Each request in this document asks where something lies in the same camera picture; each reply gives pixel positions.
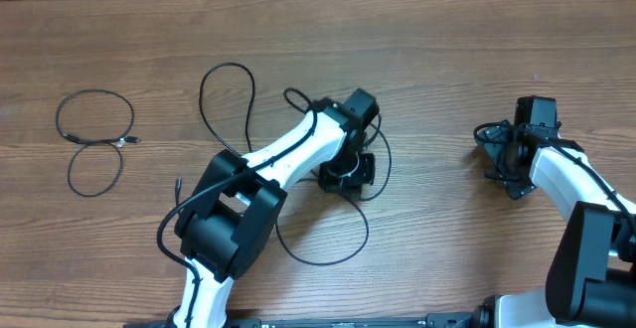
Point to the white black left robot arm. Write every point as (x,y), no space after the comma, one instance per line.
(224,225)

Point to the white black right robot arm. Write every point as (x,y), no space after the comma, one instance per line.
(581,290)

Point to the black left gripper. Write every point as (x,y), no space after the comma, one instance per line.
(345,180)

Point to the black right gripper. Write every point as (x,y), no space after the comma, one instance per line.
(500,164)

